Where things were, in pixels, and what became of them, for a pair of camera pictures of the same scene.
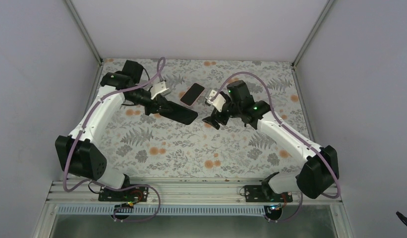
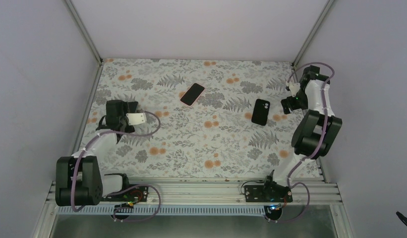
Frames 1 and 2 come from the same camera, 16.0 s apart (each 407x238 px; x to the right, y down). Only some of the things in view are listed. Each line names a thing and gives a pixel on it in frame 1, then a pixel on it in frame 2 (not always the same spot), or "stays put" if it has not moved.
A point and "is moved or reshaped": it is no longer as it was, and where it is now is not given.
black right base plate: [263, 193] stays put
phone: [193, 94] stays put
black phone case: [180, 113] is moved or reshaped
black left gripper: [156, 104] -> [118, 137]
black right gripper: [223, 120] -> [293, 106]
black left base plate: [137, 194] stays put
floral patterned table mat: [139, 143] stays put
